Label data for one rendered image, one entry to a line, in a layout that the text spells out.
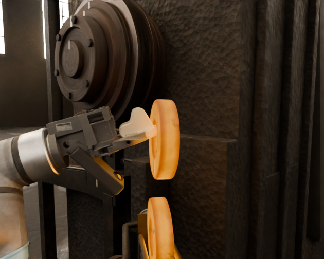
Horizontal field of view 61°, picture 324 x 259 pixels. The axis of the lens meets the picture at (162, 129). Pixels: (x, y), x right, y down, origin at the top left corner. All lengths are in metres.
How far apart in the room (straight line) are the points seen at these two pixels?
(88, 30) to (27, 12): 11.08
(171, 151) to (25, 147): 0.24
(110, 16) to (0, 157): 0.57
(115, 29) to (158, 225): 0.60
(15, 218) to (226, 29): 0.67
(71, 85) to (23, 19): 10.87
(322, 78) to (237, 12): 0.72
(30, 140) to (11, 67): 10.88
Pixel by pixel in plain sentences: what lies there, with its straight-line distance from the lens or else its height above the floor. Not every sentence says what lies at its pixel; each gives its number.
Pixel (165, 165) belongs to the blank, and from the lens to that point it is 0.47.
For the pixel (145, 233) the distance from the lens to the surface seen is 0.67.
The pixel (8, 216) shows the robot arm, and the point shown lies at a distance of 0.50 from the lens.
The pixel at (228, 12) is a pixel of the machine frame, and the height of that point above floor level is 1.22.
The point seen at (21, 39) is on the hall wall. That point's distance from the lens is 11.65.
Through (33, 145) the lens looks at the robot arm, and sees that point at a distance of 0.50.
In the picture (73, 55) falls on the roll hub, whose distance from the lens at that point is 0.95.
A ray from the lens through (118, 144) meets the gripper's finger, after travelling 0.48.
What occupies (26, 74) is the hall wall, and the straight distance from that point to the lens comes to 11.51.
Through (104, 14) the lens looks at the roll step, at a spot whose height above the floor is 1.25.
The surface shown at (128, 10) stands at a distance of 0.89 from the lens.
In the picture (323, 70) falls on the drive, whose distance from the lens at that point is 1.43.
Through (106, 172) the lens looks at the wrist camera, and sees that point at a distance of 0.51.
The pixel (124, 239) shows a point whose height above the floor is 0.59.
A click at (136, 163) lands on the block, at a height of 0.79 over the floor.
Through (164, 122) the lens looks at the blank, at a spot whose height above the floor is 0.94.
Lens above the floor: 0.98
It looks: 6 degrees down
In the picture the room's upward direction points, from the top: straight up
